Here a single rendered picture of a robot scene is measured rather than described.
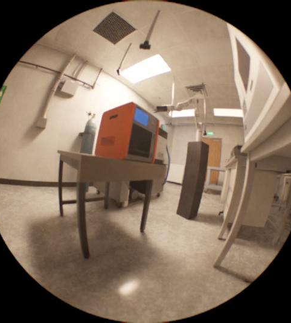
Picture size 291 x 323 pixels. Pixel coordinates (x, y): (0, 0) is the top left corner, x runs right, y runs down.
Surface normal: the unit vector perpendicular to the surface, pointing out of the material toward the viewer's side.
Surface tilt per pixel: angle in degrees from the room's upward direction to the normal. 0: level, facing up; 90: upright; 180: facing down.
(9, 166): 90
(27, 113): 90
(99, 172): 90
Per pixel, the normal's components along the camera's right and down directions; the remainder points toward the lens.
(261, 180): -0.60, -0.09
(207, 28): -0.14, 0.99
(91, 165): 0.79, 0.11
